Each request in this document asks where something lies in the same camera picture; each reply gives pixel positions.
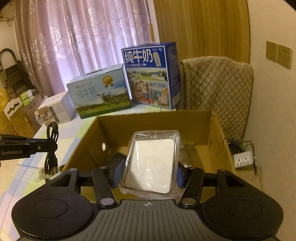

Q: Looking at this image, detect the quilted beige chair cover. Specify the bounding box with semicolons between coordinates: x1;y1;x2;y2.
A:
180;56;253;141

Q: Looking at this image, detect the white pad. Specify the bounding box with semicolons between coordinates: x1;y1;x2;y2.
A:
119;130;181;200

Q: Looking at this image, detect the beige product box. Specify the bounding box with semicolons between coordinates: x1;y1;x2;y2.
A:
37;91;76;126

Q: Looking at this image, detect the cotton swabs bag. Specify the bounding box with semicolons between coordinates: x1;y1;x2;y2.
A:
35;167;48;181

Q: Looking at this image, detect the black shaver box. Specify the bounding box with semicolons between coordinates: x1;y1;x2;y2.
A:
104;153;126;188

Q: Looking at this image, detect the pink curtain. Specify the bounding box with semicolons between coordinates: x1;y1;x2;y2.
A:
15;1;151;96

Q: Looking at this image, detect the brown cardboard boxes pile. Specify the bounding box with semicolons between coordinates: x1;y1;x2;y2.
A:
1;88;43;138

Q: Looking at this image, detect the blue milk carton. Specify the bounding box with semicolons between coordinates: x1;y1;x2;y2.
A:
121;42;181;109

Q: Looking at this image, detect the brown cardboard box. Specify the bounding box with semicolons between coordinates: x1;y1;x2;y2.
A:
61;109;236;202

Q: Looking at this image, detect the double wall socket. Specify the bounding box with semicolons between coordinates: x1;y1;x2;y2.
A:
265;41;292;69

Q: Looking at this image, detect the wooden door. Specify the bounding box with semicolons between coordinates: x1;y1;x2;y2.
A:
154;0;250;63

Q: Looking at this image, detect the green cow milk carton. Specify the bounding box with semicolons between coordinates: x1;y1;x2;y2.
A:
67;64;132;119

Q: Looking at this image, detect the black folding rack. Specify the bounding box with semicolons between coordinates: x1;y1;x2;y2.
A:
0;48;35;99

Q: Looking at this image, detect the white power strip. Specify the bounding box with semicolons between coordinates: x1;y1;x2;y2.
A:
233;151;254;169

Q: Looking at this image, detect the black USB cable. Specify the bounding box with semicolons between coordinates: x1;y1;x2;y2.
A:
43;121;60;176

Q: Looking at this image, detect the checkered tablecloth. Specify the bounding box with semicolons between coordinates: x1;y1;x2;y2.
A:
0;102;176;241

